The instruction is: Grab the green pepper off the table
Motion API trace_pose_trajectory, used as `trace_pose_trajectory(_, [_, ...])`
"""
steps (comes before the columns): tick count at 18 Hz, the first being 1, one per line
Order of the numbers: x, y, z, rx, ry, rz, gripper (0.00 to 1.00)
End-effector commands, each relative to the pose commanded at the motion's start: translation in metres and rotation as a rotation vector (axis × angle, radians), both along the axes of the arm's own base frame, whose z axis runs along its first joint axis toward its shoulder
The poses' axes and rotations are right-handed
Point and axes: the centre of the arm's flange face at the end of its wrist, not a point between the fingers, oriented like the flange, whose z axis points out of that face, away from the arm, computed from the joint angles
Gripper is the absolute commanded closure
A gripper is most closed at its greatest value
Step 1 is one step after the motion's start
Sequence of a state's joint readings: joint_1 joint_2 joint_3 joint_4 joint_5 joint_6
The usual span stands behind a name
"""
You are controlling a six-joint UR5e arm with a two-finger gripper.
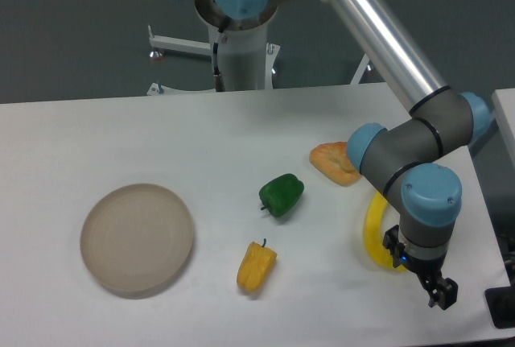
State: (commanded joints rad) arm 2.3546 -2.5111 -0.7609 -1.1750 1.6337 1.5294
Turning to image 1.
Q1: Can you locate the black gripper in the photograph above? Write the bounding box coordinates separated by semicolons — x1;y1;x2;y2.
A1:
382;226;459;310

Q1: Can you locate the green bell pepper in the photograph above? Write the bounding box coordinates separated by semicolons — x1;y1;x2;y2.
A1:
258;173;304;218

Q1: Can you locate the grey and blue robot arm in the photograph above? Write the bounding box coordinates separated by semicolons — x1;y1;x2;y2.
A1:
196;0;491;309

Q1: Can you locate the yellow bell pepper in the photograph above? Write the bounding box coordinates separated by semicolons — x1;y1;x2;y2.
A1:
237;238;278;293

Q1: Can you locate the yellow banana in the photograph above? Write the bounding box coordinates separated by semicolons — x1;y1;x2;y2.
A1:
362;192;406;273

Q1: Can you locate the black device at table edge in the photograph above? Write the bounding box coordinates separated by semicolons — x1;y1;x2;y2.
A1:
484;286;514;329

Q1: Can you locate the orange pastry bread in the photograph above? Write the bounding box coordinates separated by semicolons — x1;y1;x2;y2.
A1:
309;142;361;187

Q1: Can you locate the white side table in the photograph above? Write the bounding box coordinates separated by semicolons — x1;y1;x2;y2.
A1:
470;89;514;161

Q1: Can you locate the beige round plate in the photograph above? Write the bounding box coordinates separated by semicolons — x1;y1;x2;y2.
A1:
80;184;195;299

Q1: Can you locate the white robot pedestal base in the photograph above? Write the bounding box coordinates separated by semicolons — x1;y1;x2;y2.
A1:
148;0;280;92

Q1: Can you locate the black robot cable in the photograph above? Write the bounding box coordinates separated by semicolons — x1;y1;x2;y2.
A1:
211;16;232;93

